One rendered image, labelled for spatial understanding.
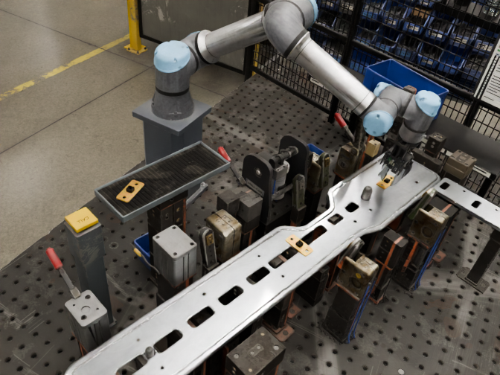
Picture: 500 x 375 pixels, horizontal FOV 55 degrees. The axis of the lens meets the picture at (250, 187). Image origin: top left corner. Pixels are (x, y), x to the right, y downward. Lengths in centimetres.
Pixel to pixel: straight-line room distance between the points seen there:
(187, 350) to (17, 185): 224
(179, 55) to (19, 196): 181
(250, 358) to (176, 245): 33
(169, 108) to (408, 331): 109
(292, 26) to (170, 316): 84
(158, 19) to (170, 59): 279
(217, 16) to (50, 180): 181
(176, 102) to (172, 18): 264
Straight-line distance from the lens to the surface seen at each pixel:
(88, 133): 361
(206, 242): 131
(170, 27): 436
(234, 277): 134
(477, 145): 207
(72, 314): 123
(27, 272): 182
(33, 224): 299
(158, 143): 178
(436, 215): 163
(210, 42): 170
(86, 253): 132
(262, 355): 118
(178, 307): 128
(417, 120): 153
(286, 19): 142
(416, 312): 180
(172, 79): 165
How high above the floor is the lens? 205
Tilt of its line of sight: 41 degrees down
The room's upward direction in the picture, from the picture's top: 7 degrees clockwise
